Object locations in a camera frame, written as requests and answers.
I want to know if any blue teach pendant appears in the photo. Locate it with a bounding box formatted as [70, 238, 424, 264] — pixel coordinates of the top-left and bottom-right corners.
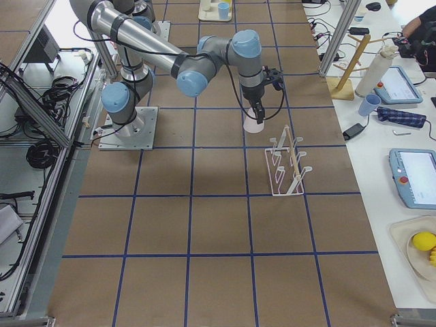
[389, 149, 435, 210]
[373, 65, 423, 104]

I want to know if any cream plastic tray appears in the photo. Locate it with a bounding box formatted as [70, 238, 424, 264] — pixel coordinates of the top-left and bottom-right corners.
[198, 0, 233, 22]

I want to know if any blue cup on desk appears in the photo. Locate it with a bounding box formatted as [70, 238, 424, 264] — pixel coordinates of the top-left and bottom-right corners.
[358, 93, 382, 116]

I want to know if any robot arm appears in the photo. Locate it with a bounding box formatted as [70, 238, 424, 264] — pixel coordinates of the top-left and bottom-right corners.
[70, 1, 266, 133]

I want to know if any pink plastic cup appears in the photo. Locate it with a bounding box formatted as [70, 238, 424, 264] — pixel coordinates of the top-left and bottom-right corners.
[243, 108, 264, 134]

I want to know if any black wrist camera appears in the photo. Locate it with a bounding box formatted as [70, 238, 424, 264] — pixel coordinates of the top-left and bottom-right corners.
[263, 66, 283, 91]

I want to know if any white wire cup rack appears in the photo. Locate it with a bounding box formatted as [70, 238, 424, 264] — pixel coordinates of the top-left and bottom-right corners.
[264, 125, 313, 197]

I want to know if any light blue plastic cup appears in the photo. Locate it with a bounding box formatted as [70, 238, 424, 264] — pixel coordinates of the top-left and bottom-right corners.
[217, 1, 230, 20]

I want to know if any yellow lemon toy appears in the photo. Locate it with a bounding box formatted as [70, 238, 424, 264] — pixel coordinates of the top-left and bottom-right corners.
[411, 231, 436, 251]

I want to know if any beige tray on desk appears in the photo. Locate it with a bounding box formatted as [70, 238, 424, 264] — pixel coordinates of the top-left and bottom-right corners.
[390, 215, 435, 305]

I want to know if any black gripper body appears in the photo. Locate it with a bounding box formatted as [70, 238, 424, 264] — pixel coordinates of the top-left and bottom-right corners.
[240, 82, 265, 111]

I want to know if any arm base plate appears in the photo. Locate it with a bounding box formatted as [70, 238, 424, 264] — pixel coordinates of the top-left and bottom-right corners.
[98, 107, 159, 151]
[151, 20, 171, 42]

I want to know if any white paper roll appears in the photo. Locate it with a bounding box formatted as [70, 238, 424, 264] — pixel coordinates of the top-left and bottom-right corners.
[355, 45, 399, 97]

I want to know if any black power adapter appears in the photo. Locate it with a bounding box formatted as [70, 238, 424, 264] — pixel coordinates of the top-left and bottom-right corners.
[343, 123, 366, 141]

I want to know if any wooden mug tree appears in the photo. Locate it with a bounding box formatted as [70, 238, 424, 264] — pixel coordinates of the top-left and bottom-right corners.
[326, 33, 386, 101]

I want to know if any blue plaid cloth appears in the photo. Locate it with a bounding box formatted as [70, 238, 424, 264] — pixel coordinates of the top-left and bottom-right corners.
[376, 106, 426, 128]

